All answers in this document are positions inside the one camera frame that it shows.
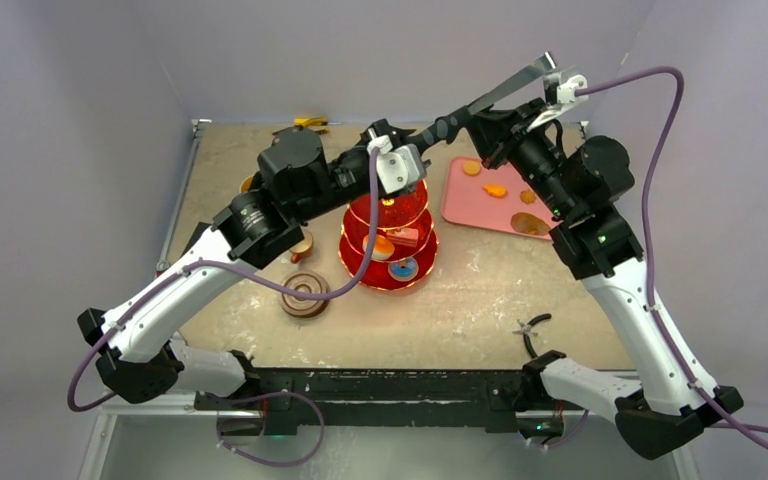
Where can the yellow frosted donut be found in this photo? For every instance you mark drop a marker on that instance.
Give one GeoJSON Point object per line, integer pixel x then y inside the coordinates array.
{"type": "Point", "coordinates": [382, 248]}

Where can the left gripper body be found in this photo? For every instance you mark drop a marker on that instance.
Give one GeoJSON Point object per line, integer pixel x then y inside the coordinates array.
{"type": "Point", "coordinates": [346, 180]}

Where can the round orange cookie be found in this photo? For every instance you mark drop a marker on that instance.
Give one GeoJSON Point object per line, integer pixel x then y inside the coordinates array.
{"type": "Point", "coordinates": [471, 168]}

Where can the black serving tongs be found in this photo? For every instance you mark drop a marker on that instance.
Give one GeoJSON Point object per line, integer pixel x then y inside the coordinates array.
{"type": "Point", "coordinates": [477, 99]}

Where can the brown bread roll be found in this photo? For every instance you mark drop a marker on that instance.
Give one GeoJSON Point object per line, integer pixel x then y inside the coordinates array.
{"type": "Point", "coordinates": [529, 224]}

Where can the orange duck pastry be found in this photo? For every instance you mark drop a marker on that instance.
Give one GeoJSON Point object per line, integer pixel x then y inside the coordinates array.
{"type": "Point", "coordinates": [495, 191]}

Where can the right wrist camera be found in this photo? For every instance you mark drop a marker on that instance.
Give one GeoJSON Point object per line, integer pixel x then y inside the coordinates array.
{"type": "Point", "coordinates": [561, 95]}

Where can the round brown wooden lid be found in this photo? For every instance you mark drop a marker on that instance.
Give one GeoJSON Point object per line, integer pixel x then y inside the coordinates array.
{"type": "Point", "coordinates": [305, 282]}

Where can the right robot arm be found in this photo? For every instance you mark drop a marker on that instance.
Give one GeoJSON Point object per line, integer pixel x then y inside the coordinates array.
{"type": "Point", "coordinates": [672, 401]}

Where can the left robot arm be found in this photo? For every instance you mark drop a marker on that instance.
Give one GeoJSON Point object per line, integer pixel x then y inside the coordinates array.
{"type": "Point", "coordinates": [134, 347]}

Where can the black-handled pliers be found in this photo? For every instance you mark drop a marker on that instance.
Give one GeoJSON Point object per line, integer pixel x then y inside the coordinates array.
{"type": "Point", "coordinates": [526, 329]}

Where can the pink serving tray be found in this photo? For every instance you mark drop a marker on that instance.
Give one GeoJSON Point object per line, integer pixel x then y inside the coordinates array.
{"type": "Point", "coordinates": [465, 203]}

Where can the yellow-handled pliers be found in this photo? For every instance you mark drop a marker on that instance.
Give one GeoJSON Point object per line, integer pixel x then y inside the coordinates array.
{"type": "Point", "coordinates": [318, 124]}

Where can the flower-shaped orange cookie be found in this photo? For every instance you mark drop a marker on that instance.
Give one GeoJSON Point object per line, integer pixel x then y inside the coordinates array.
{"type": "Point", "coordinates": [528, 197]}

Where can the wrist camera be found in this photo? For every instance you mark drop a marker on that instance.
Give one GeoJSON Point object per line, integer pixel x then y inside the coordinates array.
{"type": "Point", "coordinates": [561, 95]}
{"type": "Point", "coordinates": [399, 170]}

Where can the pink layered cake slice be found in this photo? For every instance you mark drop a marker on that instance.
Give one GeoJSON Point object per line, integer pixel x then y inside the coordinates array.
{"type": "Point", "coordinates": [403, 237]}

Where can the red three-tier cake stand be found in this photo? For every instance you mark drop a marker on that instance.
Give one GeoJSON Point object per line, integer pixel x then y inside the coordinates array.
{"type": "Point", "coordinates": [411, 210]}

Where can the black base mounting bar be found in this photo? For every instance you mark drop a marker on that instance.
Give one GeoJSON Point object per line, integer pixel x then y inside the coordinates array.
{"type": "Point", "coordinates": [496, 401]}

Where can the blue frosted donut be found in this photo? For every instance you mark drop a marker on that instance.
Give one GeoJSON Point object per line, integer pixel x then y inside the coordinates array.
{"type": "Point", "coordinates": [404, 271]}

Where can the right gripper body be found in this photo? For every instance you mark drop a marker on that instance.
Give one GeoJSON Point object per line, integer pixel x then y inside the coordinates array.
{"type": "Point", "coordinates": [509, 132]}

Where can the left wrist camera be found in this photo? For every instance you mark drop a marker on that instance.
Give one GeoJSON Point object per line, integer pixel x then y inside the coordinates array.
{"type": "Point", "coordinates": [399, 170]}

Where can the small copper cup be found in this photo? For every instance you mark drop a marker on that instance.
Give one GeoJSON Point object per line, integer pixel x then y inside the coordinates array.
{"type": "Point", "coordinates": [303, 249]}

